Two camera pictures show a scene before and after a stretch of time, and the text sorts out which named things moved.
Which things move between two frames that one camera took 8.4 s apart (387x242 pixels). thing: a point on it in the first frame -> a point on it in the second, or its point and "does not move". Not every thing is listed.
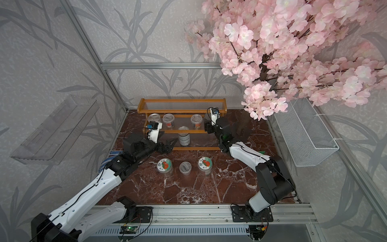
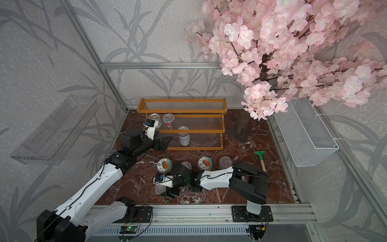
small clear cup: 169,119 does not move
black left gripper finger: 170,144 -> 166,141
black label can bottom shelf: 184,138 does not move
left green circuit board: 128,230 does not move
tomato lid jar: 164,166 does not move
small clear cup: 196,119 -> 159,189
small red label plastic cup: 185,168 does not move
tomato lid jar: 205,165 does not move
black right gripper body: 213,129 -> 178,186
